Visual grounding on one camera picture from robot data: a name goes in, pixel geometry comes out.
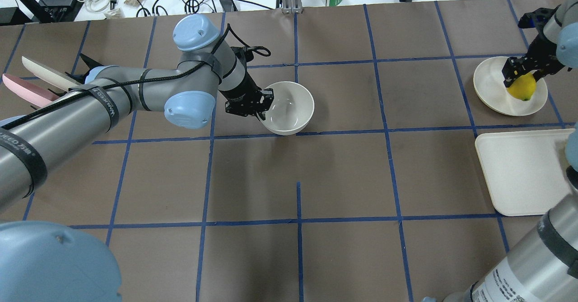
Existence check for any yellow lemon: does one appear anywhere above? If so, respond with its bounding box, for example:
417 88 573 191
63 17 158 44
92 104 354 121
506 72 537 101

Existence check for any white ceramic bowl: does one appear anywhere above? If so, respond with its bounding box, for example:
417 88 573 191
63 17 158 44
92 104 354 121
261 81 315 135

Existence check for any cream round plate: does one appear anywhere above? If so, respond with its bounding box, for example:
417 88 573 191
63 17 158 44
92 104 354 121
473 56 548 116

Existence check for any cream rectangular tray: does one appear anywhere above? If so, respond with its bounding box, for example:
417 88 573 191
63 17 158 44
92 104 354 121
475 129 573 216

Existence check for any pink spatula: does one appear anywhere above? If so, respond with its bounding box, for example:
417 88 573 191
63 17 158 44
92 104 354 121
2 74 59 108

